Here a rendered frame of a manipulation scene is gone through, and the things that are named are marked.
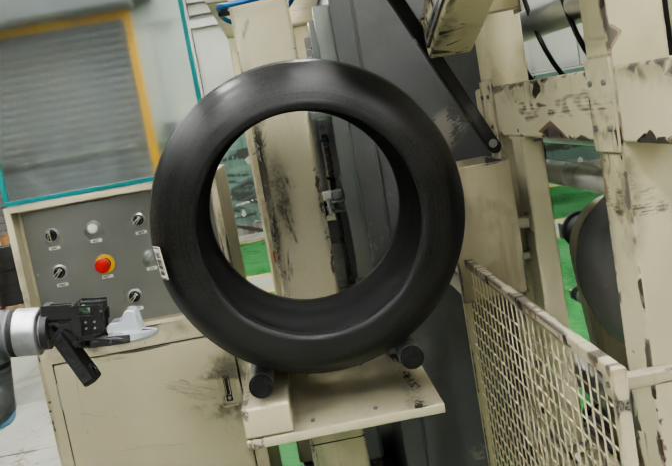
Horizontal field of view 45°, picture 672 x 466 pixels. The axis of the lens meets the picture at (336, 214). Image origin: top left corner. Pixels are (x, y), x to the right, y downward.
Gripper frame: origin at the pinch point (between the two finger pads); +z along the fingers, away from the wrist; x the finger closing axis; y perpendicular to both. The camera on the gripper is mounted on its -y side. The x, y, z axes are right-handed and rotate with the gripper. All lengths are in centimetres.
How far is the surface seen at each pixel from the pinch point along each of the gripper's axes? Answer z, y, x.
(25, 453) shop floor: -106, -115, 237
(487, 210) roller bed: 70, 18, 20
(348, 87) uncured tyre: 39, 44, -12
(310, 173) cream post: 33, 27, 27
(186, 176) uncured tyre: 10.0, 30.4, -12.0
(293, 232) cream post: 28.2, 14.3, 27.1
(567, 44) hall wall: 416, 124, 925
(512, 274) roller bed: 76, 3, 20
